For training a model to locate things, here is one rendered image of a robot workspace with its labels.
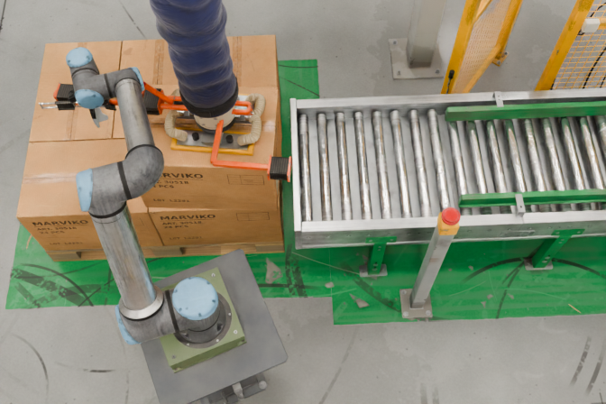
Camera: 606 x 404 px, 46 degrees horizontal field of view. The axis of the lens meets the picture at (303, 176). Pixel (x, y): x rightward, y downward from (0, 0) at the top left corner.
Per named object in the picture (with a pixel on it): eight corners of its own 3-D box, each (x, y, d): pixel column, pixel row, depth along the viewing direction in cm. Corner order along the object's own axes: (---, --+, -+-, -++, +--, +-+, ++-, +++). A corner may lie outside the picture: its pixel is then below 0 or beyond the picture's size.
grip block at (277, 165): (291, 162, 272) (291, 156, 268) (289, 182, 268) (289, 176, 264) (270, 160, 273) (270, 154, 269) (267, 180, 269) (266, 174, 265)
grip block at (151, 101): (166, 96, 289) (163, 87, 284) (161, 115, 285) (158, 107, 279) (146, 94, 290) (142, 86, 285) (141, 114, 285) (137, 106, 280)
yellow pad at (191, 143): (256, 135, 291) (255, 129, 287) (252, 156, 286) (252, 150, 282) (175, 129, 293) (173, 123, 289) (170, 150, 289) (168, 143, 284)
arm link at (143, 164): (166, 165, 200) (136, 58, 252) (122, 176, 198) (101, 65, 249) (174, 196, 208) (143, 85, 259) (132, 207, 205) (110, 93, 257)
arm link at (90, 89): (107, 91, 243) (101, 63, 248) (73, 98, 241) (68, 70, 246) (113, 106, 251) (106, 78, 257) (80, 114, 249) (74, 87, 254)
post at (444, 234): (421, 296, 356) (457, 211, 268) (423, 309, 353) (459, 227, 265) (408, 297, 356) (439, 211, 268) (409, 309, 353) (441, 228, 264)
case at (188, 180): (281, 135, 338) (278, 87, 303) (277, 211, 319) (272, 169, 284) (157, 133, 340) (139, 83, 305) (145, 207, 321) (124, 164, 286)
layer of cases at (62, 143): (279, 79, 402) (275, 34, 367) (282, 241, 355) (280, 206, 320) (68, 87, 402) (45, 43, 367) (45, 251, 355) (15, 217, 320)
